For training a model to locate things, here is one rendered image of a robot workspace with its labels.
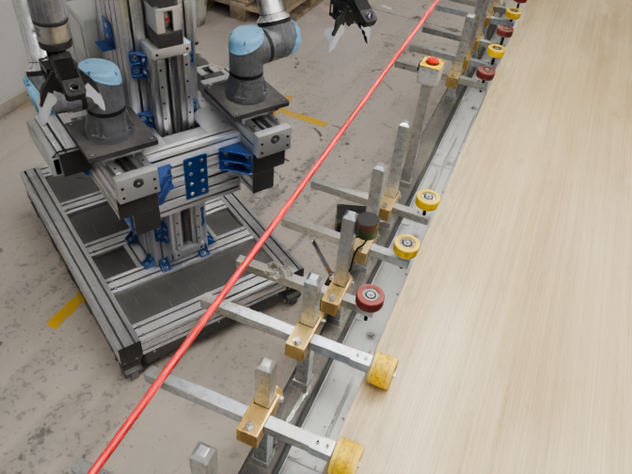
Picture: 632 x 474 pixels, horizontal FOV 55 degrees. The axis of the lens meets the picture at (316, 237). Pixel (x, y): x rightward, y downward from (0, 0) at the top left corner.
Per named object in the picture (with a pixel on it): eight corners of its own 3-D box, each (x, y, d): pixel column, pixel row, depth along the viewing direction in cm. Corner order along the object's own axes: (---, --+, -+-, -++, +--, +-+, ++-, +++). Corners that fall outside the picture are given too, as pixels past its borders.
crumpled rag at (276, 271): (260, 274, 179) (260, 269, 177) (270, 260, 183) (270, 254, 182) (287, 284, 176) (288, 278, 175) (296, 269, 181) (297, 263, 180)
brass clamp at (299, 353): (282, 354, 152) (282, 341, 148) (304, 316, 161) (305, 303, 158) (305, 363, 150) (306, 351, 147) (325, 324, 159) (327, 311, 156)
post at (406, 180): (398, 184, 241) (419, 82, 210) (402, 178, 244) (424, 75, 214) (409, 188, 240) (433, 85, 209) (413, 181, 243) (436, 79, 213)
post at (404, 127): (377, 233, 227) (399, 122, 194) (380, 228, 229) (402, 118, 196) (386, 236, 226) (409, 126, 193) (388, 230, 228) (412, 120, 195)
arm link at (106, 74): (131, 110, 187) (124, 69, 177) (85, 118, 181) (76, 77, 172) (119, 90, 194) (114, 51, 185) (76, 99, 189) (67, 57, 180)
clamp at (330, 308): (320, 310, 176) (321, 299, 172) (337, 279, 185) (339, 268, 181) (338, 318, 174) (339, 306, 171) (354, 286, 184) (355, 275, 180)
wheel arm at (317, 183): (309, 189, 221) (310, 180, 218) (313, 184, 223) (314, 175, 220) (426, 227, 211) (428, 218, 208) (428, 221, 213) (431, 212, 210)
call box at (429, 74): (415, 85, 210) (419, 63, 205) (420, 75, 215) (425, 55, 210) (434, 89, 209) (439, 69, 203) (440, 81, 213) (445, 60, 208)
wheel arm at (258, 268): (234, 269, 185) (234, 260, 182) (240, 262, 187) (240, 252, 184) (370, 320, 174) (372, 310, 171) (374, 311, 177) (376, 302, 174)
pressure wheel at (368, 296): (347, 323, 176) (352, 297, 168) (357, 305, 181) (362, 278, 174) (373, 334, 174) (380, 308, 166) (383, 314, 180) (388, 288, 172)
